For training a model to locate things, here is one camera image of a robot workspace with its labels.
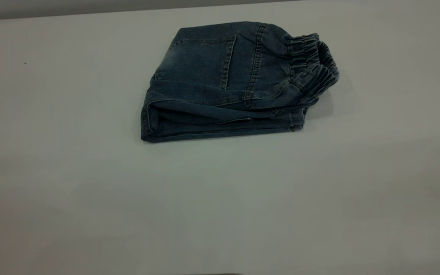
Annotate blue denim jeans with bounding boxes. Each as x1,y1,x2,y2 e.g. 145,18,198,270
140,21,340,143

